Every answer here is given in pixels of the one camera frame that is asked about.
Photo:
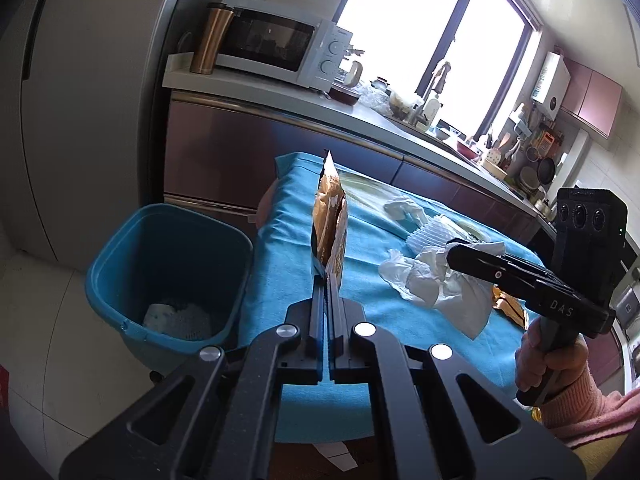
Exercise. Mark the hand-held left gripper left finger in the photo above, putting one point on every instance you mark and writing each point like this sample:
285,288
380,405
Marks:
320,310

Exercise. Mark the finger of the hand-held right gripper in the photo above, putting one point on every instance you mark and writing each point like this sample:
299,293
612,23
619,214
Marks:
480,267

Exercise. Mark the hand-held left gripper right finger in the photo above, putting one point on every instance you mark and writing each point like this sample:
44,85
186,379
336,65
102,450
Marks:
336,330

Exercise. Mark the large white tissue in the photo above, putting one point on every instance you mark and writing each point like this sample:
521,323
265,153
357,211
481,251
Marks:
430,280

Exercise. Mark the gold foil snack wrapper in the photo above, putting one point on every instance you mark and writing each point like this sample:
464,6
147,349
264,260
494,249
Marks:
330,210

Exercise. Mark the blue plastic trash bin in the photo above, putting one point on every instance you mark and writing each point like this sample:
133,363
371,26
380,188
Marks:
165,245

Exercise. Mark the person's right forearm pink sleeve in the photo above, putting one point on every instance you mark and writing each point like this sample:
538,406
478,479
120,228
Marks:
600,410

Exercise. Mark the person's right hand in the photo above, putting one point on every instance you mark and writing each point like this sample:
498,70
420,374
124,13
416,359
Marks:
575,365

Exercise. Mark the crumpled gold foil wrapper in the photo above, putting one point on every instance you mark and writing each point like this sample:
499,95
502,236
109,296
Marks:
510,307

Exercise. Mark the blue floral tablecloth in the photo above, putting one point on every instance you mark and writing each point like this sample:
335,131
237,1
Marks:
290,260

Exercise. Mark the white paper cup blue pattern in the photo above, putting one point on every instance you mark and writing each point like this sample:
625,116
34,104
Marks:
427,235

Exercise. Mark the black frying pan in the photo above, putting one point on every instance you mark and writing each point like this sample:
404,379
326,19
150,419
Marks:
547,171

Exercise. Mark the small crumpled white tissue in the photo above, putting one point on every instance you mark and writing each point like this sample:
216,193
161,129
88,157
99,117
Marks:
400,207

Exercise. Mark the white dotted container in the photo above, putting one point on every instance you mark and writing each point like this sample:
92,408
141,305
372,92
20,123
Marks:
491,159

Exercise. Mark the white foam fruit net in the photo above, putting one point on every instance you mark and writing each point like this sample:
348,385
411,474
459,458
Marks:
192,322

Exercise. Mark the white patterned paper wad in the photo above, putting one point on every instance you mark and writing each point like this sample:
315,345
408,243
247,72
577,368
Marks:
157,319

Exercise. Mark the white soap bottle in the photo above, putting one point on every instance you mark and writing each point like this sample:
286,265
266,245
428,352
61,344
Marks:
431,109

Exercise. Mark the white water heater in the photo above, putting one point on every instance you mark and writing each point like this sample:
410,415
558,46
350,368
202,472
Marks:
550,82

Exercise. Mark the brown base cabinets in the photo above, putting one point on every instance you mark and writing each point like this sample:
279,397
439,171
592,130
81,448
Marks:
240,150

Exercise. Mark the metal kitchen faucet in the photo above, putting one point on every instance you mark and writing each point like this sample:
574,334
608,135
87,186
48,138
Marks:
435,85

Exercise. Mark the clear plastic bag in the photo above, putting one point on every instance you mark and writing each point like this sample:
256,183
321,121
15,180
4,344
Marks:
375,97

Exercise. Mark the white kitchen countertop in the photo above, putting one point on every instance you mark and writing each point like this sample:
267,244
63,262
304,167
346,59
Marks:
300,97

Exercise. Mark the glass electric kettle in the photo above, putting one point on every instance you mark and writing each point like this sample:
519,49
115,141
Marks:
354,74

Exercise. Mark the kitchen window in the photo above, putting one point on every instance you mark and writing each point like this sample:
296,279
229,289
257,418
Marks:
400,25

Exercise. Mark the white microwave oven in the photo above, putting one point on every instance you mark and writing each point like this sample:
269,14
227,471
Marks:
270,40

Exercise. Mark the copper thermos tumbler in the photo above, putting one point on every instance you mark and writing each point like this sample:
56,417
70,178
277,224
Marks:
207,40

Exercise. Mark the grey refrigerator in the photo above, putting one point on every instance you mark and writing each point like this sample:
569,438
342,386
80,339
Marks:
90,110

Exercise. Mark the pink wall cabinets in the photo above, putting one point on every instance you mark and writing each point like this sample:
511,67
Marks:
592,97

